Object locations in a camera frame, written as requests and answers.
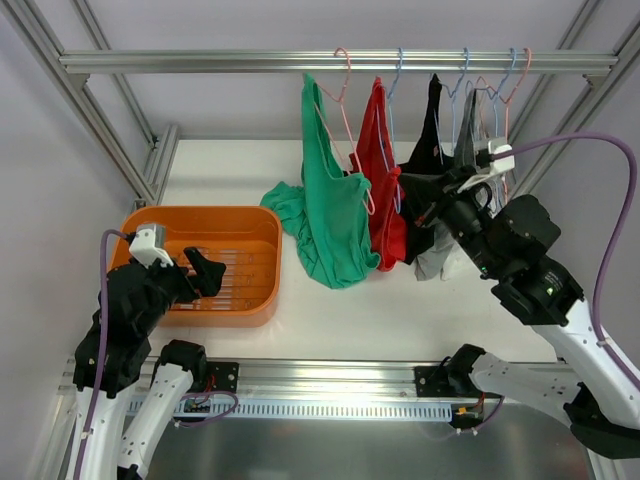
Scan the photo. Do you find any green tank top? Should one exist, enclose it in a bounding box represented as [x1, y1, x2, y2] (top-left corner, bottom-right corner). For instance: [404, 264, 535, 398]
[260, 74, 380, 289]

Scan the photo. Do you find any blue hanger under black top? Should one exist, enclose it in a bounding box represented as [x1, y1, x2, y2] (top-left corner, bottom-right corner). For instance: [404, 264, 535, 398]
[442, 47, 470, 152]

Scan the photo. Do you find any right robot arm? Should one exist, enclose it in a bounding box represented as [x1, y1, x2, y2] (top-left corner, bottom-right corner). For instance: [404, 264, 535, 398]
[400, 167, 639, 460]

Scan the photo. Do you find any red tank top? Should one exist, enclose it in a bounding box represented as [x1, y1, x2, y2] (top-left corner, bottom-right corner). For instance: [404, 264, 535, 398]
[350, 77, 408, 272]

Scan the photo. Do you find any pink wire hanger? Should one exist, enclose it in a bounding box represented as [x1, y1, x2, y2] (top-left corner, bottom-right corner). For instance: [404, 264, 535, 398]
[316, 47, 376, 216]

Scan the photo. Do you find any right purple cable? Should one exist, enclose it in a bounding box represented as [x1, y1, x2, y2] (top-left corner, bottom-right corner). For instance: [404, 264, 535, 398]
[492, 132, 640, 381]

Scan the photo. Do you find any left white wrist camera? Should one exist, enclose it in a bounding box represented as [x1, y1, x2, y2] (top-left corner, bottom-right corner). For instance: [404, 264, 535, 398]
[129, 223, 174, 267]

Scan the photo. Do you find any blue wire hanger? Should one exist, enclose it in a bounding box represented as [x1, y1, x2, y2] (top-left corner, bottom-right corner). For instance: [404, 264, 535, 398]
[377, 47, 404, 212]

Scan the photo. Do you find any aluminium front rail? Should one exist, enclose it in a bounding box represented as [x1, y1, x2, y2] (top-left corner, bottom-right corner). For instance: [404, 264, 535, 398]
[57, 357, 566, 401]

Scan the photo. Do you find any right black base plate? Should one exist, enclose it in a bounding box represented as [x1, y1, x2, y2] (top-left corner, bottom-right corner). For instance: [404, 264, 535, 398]
[413, 365, 451, 398]

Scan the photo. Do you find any orange plastic basket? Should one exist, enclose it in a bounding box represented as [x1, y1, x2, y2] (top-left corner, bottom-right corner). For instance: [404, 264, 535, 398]
[120, 206, 282, 328]

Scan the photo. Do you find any black tank top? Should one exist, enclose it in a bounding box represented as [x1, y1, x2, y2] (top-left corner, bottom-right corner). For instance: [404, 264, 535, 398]
[400, 74, 452, 265]

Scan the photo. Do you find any white slotted cable duct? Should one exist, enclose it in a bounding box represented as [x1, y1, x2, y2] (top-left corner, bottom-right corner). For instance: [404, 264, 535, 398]
[122, 398, 454, 422]

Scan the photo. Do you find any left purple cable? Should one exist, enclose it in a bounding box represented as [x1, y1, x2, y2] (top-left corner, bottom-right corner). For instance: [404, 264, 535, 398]
[68, 228, 139, 480]

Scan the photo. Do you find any purple cable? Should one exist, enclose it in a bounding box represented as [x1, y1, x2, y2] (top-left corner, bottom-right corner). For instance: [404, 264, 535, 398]
[492, 132, 640, 381]
[68, 228, 139, 480]

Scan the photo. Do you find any pink hanger far right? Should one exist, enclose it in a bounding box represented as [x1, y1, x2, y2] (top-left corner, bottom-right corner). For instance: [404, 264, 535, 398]
[473, 47, 532, 201]

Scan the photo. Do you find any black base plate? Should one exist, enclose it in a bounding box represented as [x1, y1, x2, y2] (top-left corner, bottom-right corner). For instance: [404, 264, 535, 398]
[413, 365, 451, 398]
[205, 361, 240, 393]

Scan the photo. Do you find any aluminium hanging rail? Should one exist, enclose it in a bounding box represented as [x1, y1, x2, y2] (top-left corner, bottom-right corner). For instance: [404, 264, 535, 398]
[59, 48, 619, 75]

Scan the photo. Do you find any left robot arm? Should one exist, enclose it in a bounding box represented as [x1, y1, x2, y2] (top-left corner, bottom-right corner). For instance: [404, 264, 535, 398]
[67, 247, 226, 479]

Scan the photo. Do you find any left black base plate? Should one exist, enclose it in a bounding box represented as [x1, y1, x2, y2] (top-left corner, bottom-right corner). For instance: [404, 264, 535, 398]
[205, 361, 240, 393]

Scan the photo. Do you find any grey tank top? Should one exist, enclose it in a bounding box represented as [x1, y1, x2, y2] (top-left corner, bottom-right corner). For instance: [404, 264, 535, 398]
[414, 90, 477, 281]

